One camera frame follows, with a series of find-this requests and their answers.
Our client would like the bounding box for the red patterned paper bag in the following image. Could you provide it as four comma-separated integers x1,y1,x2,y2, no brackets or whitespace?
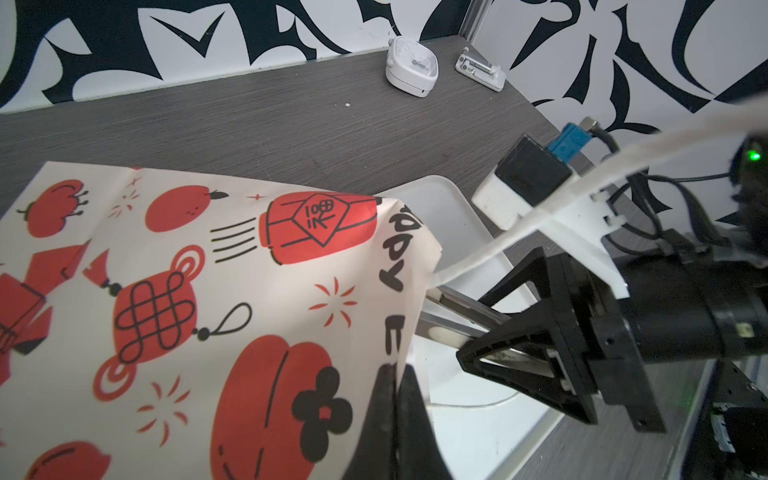
1,162,442,479

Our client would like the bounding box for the white plastic tray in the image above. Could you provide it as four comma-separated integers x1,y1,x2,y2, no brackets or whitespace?
374,175,565,480

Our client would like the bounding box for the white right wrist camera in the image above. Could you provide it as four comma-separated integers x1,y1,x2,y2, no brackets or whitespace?
471,118,629,299

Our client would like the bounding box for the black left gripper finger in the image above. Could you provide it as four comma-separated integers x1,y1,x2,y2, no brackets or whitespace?
343,364,451,479

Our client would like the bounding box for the white square analog clock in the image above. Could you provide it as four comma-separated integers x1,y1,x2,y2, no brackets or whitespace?
385,36,439,98

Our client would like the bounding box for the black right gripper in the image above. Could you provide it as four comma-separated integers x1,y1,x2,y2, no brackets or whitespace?
416,249,767,433

